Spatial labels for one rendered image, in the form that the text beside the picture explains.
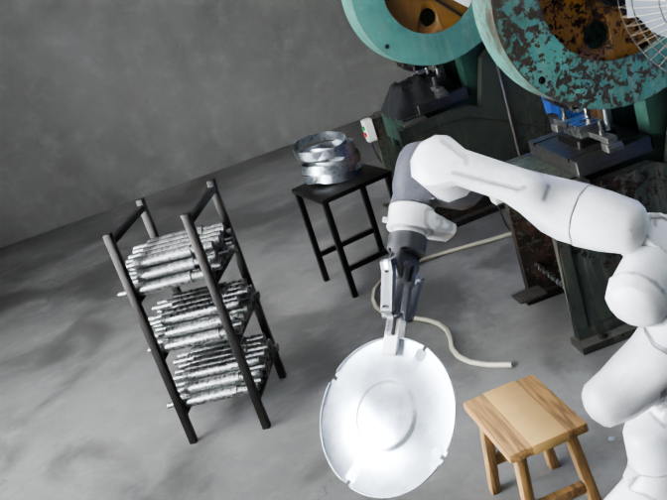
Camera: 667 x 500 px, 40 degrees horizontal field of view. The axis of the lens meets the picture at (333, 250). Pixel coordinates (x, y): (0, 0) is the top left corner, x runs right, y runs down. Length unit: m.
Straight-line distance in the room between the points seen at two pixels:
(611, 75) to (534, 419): 1.18
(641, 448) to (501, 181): 0.65
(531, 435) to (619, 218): 1.16
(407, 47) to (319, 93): 3.63
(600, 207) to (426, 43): 3.22
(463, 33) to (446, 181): 3.20
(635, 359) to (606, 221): 0.32
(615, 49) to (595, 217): 1.71
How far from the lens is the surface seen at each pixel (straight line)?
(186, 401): 3.78
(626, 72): 3.19
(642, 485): 1.99
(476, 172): 1.61
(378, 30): 4.63
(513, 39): 3.01
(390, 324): 1.68
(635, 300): 1.57
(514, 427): 2.67
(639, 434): 1.94
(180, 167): 8.19
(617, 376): 1.81
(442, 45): 4.75
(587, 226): 1.58
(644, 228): 1.59
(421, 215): 1.72
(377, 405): 1.68
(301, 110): 8.24
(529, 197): 1.58
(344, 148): 4.47
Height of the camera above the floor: 1.79
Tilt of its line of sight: 20 degrees down
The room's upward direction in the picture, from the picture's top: 18 degrees counter-clockwise
